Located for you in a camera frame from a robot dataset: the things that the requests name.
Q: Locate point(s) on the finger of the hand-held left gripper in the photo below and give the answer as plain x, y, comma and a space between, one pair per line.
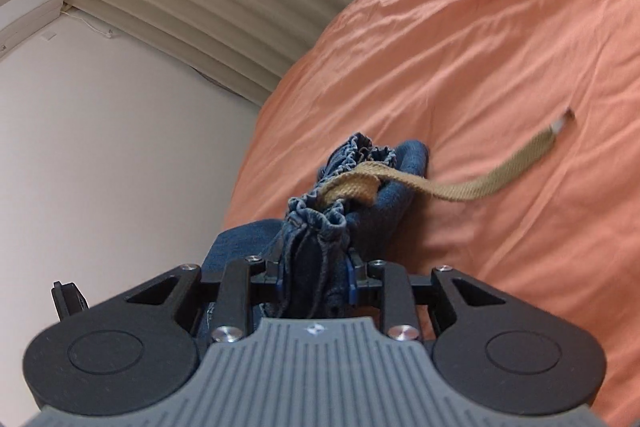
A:
70, 299

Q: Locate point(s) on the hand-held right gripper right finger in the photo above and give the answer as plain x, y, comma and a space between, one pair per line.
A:
352, 279

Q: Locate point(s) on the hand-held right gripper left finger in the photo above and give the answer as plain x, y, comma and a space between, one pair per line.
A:
270, 279

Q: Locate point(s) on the blue denim pants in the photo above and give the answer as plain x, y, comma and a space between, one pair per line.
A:
310, 267

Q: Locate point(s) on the tan woven belt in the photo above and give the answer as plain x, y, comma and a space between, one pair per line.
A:
475, 187

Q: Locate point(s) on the orange bed sheet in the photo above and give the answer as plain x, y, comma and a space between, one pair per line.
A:
475, 32

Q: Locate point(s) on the white window frame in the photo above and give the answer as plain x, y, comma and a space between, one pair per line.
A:
30, 14

